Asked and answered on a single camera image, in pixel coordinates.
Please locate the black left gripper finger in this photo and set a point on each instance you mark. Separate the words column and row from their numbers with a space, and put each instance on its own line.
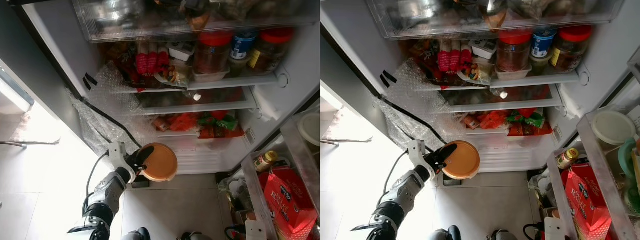
column 446, row 152
column 146, row 154

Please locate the orange round lidded container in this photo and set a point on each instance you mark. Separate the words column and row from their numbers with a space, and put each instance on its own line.
column 464, row 161
column 161, row 164

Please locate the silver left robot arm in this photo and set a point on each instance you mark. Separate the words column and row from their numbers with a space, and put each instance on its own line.
column 405, row 192
column 105, row 195

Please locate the white fridge drawer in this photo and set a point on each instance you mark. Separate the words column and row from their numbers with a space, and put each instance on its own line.
column 210, row 155
column 515, row 152

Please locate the shallow clear fridge drawer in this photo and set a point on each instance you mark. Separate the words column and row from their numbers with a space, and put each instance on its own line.
column 220, row 102
column 525, row 100

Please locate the glass fridge shelf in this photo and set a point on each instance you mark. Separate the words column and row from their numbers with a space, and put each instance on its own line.
column 545, row 78
column 240, row 81

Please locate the fridge door with shelves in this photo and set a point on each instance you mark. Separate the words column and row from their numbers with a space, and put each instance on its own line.
column 257, row 200
column 597, row 150

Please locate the clear plastic fridge drawer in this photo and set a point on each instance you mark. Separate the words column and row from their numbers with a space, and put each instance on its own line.
column 150, row 27
column 450, row 25

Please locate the white open fridge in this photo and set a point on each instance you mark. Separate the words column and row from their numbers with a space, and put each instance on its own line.
column 60, row 50
column 360, row 45

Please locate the small orange packet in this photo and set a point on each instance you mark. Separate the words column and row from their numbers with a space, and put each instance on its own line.
column 160, row 123
column 470, row 121

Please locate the orange food package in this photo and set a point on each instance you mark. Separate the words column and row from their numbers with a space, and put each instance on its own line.
column 492, row 119
column 182, row 121

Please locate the clear bubble wrap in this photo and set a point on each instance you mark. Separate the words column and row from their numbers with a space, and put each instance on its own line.
column 100, row 115
column 400, row 115

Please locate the robot left leg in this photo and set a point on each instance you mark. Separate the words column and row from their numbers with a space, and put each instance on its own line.
column 445, row 234

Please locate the robot leg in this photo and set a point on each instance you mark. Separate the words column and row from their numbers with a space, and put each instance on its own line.
column 192, row 236
column 502, row 235
column 445, row 234

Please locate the red food package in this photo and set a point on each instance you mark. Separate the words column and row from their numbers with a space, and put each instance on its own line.
column 530, row 131
column 220, row 133

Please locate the clear snack packet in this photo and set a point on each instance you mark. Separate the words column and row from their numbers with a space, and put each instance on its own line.
column 172, row 75
column 472, row 74

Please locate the green food package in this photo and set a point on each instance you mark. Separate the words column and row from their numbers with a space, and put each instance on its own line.
column 527, row 119
column 222, row 121

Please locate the red sausage pack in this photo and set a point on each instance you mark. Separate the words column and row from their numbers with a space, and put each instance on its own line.
column 452, row 57
column 150, row 62

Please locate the clear plastic bag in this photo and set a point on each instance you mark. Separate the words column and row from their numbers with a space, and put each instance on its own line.
column 537, row 186
column 231, row 189

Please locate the black tape strips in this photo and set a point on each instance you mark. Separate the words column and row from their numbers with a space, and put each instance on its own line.
column 387, row 77
column 90, row 80

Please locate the pale floor cloth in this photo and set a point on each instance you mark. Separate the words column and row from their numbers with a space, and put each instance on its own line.
column 345, row 130
column 35, row 132

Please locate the robot right leg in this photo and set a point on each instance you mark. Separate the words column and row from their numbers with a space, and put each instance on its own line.
column 192, row 236
column 502, row 235

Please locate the dark food package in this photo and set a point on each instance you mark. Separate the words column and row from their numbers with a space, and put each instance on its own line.
column 122, row 60
column 425, row 57

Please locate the clear plastic tray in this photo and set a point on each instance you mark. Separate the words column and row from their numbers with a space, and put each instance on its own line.
column 210, row 76
column 512, row 74

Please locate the small white box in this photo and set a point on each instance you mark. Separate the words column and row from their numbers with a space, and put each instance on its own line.
column 482, row 48
column 181, row 50

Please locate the small yellow-lidded bottle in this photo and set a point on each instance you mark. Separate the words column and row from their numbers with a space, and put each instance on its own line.
column 567, row 158
column 265, row 161

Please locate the red-lidded glass jar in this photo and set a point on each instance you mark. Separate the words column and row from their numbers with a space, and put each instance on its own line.
column 513, row 50
column 212, row 52

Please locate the white round lidded tub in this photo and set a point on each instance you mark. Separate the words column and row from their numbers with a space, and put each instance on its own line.
column 311, row 128
column 612, row 127

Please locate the red carton box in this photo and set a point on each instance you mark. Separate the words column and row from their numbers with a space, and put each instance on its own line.
column 587, row 197
column 290, row 200

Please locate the red-lidded jar yellow label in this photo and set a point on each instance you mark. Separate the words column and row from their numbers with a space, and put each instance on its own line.
column 270, row 50
column 570, row 47

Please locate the green plastic container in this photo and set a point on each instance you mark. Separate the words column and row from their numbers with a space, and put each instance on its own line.
column 627, row 156

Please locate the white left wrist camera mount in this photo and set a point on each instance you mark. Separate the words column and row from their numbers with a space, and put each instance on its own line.
column 416, row 152
column 117, row 155

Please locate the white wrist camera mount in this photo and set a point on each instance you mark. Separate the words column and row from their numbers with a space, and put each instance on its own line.
column 117, row 155
column 255, row 230
column 554, row 228
column 416, row 152

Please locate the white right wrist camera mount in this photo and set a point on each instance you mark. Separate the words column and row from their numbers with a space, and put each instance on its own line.
column 554, row 228
column 255, row 230

